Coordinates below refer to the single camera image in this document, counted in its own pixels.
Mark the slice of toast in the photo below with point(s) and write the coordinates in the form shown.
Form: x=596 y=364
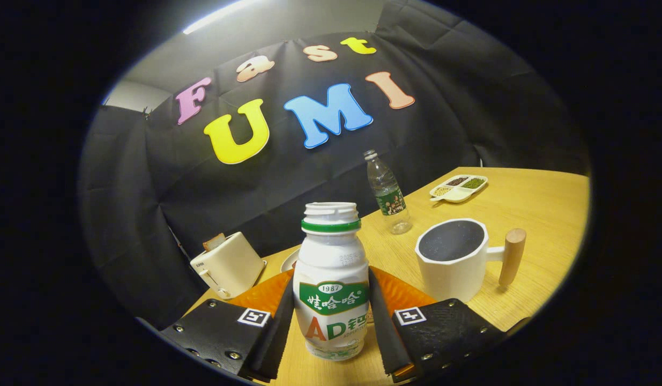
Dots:
x=214 y=242

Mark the white juice bottle green label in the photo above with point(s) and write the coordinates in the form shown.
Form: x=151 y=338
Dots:
x=330 y=268

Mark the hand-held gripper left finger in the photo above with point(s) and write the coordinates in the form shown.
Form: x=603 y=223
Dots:
x=277 y=332

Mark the clear plastic water bottle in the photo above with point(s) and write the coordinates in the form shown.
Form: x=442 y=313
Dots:
x=391 y=201

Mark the round plate with red food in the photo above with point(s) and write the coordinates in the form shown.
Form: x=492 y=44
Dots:
x=289 y=261

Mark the wooden table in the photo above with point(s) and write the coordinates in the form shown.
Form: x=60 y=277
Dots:
x=540 y=214

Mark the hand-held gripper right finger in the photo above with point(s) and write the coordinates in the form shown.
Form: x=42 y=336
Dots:
x=387 y=338

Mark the cream toaster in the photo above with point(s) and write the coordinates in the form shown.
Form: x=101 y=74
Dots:
x=234 y=262

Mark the ceiling light panel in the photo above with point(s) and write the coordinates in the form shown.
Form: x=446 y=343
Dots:
x=213 y=19

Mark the white divided tray with beans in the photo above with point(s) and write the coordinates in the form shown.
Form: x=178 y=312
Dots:
x=459 y=194

